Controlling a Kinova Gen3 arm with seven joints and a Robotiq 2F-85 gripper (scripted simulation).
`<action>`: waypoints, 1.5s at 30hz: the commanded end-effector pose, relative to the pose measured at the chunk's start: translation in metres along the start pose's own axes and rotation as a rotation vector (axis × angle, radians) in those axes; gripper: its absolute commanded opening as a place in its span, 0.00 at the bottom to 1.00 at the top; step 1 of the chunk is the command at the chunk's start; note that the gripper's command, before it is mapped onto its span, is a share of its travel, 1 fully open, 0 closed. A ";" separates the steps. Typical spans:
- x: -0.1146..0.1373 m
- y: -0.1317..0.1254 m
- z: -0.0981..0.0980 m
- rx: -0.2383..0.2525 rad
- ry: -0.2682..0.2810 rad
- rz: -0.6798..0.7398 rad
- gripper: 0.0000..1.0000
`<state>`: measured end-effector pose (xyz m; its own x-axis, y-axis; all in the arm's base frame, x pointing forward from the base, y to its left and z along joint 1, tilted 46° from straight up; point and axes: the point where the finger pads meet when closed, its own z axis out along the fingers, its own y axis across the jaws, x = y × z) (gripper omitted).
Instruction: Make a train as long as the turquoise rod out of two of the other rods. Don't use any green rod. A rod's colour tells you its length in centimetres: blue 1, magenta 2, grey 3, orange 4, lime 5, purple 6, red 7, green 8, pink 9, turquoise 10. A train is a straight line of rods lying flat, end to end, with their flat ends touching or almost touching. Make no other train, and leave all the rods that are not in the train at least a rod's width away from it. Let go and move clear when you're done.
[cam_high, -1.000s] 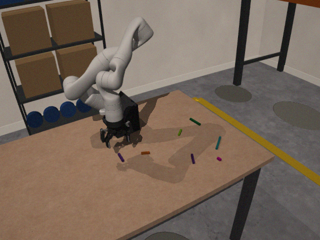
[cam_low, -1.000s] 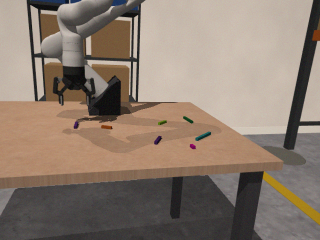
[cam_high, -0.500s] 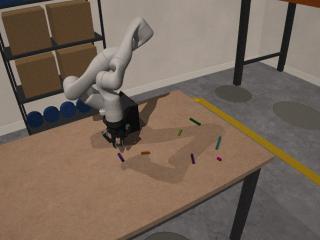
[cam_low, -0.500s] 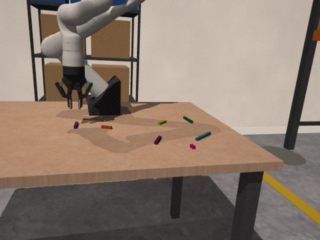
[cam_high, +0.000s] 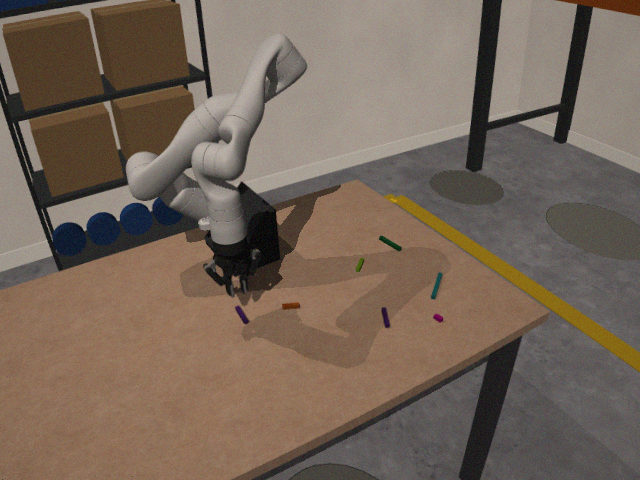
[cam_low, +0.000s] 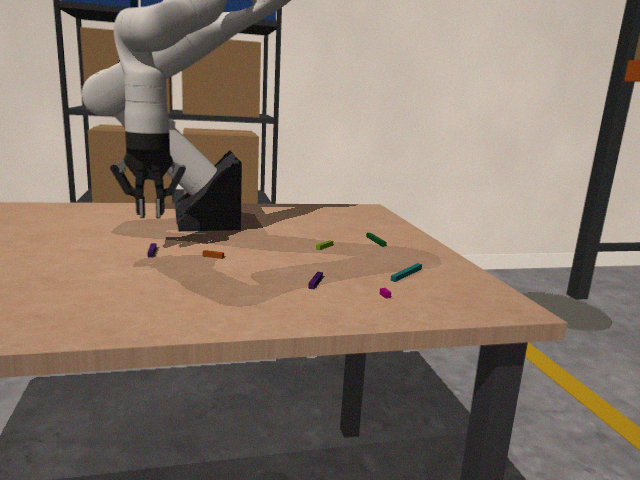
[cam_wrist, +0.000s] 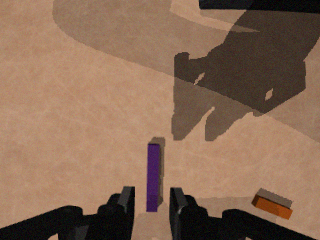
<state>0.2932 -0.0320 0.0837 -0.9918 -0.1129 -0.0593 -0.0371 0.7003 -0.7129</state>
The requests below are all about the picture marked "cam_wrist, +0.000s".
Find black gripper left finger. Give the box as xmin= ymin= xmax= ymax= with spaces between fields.
xmin=0 ymin=186 xmax=135 ymax=240

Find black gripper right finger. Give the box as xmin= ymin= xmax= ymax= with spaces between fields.
xmin=169 ymin=187 xmax=317 ymax=240

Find purple rod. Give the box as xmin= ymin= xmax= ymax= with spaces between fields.
xmin=146 ymin=144 xmax=159 ymax=212

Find orange rod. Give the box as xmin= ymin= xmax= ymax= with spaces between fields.
xmin=251 ymin=194 xmax=293 ymax=220

